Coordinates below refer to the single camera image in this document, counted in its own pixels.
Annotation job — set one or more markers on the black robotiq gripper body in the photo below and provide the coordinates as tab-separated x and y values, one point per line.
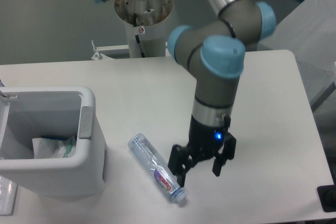
205	141

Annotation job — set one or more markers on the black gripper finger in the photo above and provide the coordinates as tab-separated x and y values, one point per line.
181	160
227	153

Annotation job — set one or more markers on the clear plastic water bottle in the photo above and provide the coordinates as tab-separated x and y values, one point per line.
152	161

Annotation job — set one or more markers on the clear plastic wrapper with green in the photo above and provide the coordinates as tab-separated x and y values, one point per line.
53	148

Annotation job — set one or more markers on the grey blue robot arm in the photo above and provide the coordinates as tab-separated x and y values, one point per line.
213	55

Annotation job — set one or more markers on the white plastic trash can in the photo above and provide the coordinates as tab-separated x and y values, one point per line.
58	113

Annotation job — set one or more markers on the black device at table edge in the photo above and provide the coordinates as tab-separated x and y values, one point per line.
326	195

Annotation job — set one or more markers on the white covered side table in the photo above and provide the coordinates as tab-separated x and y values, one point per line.
309	33

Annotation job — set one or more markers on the white pedestal base bracket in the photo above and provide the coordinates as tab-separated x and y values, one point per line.
113	49

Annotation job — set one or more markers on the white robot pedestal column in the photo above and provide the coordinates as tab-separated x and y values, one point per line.
144	20

